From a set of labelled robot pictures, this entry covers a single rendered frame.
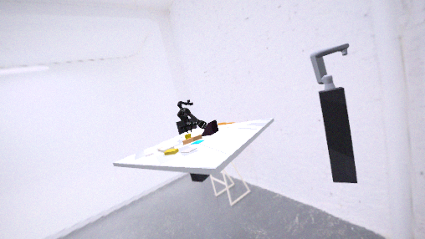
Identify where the yellow rectangular block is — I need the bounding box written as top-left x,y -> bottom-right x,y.
163,148 -> 179,155

